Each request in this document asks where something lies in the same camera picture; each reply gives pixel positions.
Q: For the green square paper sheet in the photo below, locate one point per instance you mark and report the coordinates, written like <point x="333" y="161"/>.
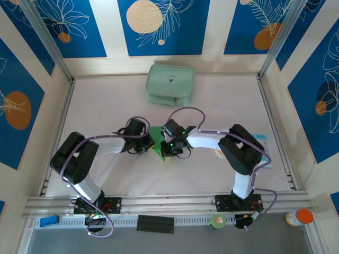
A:
<point x="157" y="135"/>

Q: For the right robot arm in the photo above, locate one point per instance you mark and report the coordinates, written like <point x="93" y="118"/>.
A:
<point x="243" y="153"/>

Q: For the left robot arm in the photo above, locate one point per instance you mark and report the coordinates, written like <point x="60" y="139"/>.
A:
<point x="74" y="161"/>

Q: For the round beige sponge pack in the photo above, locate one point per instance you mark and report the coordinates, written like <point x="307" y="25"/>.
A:
<point x="219" y="154"/>

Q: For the mint green zip pouch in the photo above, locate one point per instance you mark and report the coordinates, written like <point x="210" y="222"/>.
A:
<point x="169" y="82"/>

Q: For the black ribbed rectangular block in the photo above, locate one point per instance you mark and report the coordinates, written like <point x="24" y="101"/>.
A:
<point x="155" y="224"/>

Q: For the green tape roll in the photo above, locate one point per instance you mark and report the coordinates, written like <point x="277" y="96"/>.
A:
<point x="217" y="221"/>

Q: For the blue white plastic packet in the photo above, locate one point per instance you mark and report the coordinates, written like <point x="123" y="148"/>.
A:
<point x="266" y="143"/>

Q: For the blue bone-shaped block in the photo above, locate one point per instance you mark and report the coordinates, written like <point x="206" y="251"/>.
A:
<point x="49" y="221"/>

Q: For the orange cap bottle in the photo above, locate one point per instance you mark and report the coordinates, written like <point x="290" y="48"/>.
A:
<point x="302" y="217"/>

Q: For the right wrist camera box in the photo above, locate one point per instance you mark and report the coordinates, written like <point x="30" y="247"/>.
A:
<point x="165" y="135"/>

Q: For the aluminium mounting rail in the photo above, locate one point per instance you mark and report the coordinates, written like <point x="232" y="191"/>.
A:
<point x="164" y="205"/>

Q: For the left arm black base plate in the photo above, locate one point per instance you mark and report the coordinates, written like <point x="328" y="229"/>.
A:
<point x="116" y="205"/>

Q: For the aluminium table side rail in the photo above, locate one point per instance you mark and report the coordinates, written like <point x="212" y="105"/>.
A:
<point x="266" y="98"/>
<point x="64" y="111"/>

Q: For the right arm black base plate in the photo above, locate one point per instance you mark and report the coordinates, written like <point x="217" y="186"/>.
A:
<point x="221" y="203"/>

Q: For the aluminium frame post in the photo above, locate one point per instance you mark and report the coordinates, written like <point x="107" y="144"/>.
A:
<point x="46" y="39"/>
<point x="281" y="39"/>

